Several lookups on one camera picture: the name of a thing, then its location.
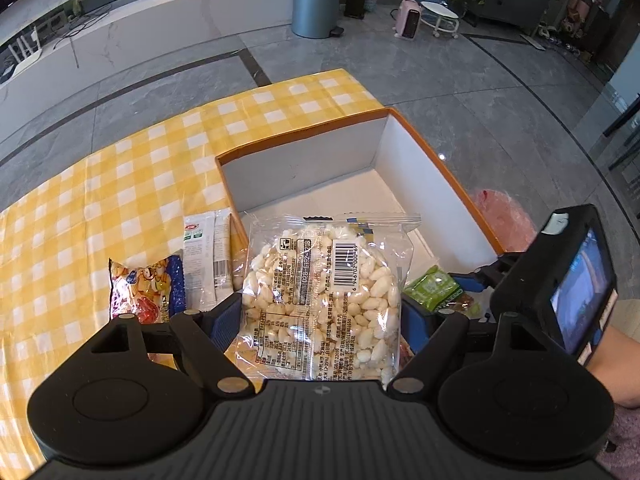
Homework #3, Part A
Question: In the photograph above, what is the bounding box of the green snack packet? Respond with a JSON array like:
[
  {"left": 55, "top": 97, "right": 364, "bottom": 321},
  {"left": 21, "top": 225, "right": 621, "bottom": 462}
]
[{"left": 404, "top": 264, "right": 464, "bottom": 312}]

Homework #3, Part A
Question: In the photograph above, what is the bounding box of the blue mixed snack bag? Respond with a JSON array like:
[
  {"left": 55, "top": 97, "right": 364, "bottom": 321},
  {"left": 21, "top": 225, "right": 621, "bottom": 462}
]
[{"left": 108, "top": 252, "right": 186, "bottom": 324}]

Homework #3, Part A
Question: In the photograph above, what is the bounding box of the white long snack packet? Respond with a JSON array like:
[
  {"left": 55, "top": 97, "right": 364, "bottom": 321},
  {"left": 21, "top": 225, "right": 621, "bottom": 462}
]
[{"left": 182, "top": 208, "right": 233, "bottom": 312}]

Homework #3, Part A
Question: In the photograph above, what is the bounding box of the white peanut bag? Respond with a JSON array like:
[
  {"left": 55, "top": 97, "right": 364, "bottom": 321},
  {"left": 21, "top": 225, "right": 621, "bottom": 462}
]
[{"left": 227, "top": 214, "right": 421, "bottom": 385}]

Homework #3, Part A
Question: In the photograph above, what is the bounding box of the person right hand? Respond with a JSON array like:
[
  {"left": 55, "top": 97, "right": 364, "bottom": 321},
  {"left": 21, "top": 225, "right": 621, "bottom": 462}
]
[{"left": 587, "top": 325, "right": 640, "bottom": 408}]

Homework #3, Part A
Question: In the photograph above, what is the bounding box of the pink plastic bag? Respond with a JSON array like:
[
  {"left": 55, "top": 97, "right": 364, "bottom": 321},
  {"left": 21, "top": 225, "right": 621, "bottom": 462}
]
[{"left": 472, "top": 188, "right": 537, "bottom": 252}]

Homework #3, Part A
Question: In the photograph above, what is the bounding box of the orange cardboard box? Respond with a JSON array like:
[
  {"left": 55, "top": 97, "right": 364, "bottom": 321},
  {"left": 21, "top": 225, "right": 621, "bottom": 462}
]
[{"left": 218, "top": 108, "right": 504, "bottom": 281}]

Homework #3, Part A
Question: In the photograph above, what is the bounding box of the yellow checkered tablecloth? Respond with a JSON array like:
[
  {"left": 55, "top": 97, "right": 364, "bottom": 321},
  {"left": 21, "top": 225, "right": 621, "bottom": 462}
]
[{"left": 1, "top": 70, "right": 378, "bottom": 479}]

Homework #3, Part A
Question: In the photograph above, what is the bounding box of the pink small heater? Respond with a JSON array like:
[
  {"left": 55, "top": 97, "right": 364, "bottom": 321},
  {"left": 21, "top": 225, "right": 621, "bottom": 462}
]
[{"left": 394, "top": 0, "right": 421, "bottom": 40}]

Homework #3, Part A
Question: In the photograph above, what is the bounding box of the white round stool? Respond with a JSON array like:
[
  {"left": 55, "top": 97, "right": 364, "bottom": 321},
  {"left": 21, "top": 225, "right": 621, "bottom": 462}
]
[{"left": 420, "top": 1, "right": 460, "bottom": 39}]

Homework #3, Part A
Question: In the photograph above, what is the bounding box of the grey trash can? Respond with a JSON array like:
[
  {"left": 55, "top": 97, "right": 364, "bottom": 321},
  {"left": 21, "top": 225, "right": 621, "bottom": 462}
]
[{"left": 291, "top": 0, "right": 344, "bottom": 39}]

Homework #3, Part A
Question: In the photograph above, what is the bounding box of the white tv console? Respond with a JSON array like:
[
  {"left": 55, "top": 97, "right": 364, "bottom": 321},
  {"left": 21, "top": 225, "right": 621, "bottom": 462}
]
[{"left": 0, "top": 0, "right": 296, "bottom": 131}]

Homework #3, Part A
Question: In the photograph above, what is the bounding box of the white wifi router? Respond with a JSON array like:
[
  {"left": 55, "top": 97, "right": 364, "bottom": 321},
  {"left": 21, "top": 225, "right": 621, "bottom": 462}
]
[{"left": 9, "top": 27, "right": 42, "bottom": 76}]

